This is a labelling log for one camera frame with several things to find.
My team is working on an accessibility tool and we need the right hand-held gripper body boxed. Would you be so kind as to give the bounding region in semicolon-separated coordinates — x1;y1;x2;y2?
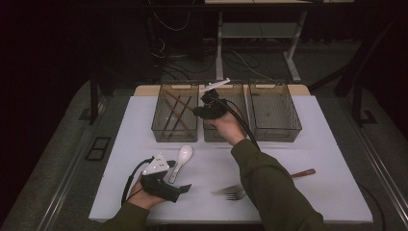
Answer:
198;77;232;120

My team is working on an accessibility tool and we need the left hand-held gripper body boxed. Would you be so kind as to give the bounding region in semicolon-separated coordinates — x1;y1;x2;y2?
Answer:
140;152;181;204

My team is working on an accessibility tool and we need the brown wooden chopstick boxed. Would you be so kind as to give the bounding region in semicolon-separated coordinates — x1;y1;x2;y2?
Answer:
164;90;197;113
165;99;191;131

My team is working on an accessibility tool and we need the grey transparent plastic basket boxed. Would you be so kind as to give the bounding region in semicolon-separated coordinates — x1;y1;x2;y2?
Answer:
249;83;303;142
203;84;250;143
151;84;200;143

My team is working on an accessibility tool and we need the white ceramic spoon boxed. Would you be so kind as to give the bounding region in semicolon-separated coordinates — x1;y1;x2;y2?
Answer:
168;144;193;185

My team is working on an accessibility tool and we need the steel table knife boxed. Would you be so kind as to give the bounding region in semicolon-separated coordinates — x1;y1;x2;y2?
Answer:
211;183;245;196

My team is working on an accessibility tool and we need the steel fork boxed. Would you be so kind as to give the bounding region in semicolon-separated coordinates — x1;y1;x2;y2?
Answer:
224;190;248;202

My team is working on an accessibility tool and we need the brown wooden spoon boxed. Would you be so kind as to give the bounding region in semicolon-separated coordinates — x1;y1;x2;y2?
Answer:
289;168;317;180

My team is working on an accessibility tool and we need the person's left hand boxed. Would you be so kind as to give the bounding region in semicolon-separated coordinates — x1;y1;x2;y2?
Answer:
126;174;166;211

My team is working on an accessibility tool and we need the person's right hand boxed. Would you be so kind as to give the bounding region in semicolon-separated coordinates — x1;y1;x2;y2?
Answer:
203;106;247;147

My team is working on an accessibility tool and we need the white metal desk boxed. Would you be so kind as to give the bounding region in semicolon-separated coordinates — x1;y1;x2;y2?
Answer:
204;0;355;83

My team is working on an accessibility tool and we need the black computer case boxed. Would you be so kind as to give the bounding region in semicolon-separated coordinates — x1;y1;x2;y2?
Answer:
148;13;205;62

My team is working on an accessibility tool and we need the black metal stand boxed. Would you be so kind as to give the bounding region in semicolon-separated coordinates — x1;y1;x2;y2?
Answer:
78;75;101;126
351;73;379;127

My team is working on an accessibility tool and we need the white table cover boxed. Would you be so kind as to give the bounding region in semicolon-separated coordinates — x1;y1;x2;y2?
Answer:
89;94;374;224

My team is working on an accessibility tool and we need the black slanted stand leg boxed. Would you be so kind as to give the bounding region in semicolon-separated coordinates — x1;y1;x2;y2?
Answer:
308;15;408;97

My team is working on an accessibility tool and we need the left hand-held gripper black cable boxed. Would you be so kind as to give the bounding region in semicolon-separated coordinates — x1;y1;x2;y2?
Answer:
120;156;156;207

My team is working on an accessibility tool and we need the hand-held gripper black cable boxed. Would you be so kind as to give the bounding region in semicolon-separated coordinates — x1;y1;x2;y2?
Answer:
120;156;156;207
217;97;262;152

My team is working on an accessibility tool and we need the right hand-held gripper black cable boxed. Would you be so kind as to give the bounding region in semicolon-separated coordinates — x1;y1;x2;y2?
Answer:
217;97;262;152

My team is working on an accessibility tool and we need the tangle of black cables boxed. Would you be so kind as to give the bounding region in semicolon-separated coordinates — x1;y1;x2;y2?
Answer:
150;47;268;81

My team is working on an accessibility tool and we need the white floor cable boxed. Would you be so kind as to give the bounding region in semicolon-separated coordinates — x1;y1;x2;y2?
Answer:
230;48;274;82

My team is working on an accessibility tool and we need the grey hanging cable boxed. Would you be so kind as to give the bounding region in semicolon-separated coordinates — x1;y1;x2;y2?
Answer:
147;0;192;33

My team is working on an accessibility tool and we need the grey metal rail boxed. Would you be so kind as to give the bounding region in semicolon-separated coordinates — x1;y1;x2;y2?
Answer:
340;97;408;213
37;118;99;231

